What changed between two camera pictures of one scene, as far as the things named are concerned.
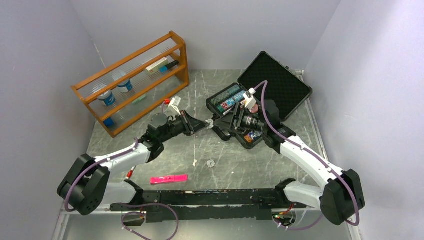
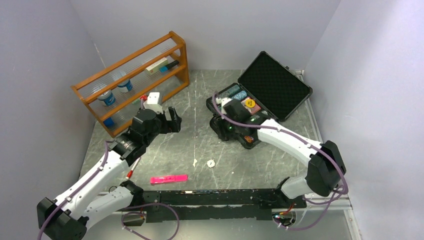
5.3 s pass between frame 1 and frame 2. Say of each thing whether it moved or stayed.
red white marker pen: stayed
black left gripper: moved
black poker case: stayed
